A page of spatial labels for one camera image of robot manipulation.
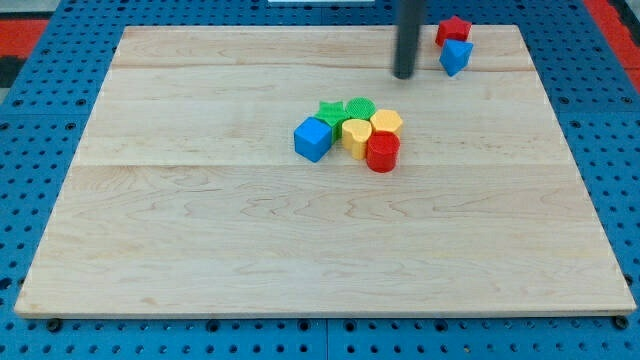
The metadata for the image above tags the green star block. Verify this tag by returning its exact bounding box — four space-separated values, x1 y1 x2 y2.
314 101 350 143

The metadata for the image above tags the blue triangle block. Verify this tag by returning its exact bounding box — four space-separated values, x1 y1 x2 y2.
439 39 474 77

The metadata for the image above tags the red star block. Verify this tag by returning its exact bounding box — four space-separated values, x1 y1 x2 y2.
435 15 472 47

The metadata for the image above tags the blue cube block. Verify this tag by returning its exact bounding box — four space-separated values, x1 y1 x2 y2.
293 117 332 162

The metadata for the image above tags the yellow heart block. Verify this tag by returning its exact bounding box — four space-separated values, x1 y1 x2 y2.
342 119 373 160

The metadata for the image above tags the red cylinder block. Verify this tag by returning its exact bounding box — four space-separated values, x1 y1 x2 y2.
366 131 400 173

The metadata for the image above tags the green cylinder block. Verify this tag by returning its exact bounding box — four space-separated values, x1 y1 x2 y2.
345 97 376 120

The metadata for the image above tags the yellow pentagon block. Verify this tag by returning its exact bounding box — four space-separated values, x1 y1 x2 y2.
369 109 404 138

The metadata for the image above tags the light wooden board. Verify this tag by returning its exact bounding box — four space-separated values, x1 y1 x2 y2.
14 25 636 319

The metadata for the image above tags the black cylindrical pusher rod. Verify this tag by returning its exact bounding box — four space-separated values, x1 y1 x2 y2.
392 0 427 80

